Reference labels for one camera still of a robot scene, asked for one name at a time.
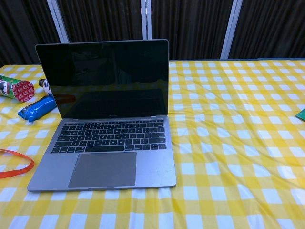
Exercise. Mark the orange drink plastic bottle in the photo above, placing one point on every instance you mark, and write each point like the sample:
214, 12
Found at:
45, 85

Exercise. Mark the blue snack packet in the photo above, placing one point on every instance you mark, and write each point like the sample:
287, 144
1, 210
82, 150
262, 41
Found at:
35, 108

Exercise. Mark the dark corrugated partition panel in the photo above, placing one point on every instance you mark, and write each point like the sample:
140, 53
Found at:
21, 28
190, 28
102, 20
271, 28

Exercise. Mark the white partition post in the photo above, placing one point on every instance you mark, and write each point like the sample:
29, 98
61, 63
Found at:
230, 28
58, 19
146, 19

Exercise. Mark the yellow white checkered tablecloth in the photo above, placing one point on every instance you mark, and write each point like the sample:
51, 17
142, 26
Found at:
226, 143

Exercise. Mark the grey laptop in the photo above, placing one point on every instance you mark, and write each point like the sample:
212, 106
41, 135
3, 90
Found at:
107, 133

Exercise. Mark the green chips can red lid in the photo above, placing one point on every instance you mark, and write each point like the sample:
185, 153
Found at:
16, 88

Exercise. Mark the green flat packet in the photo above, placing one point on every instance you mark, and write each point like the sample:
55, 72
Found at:
301, 114

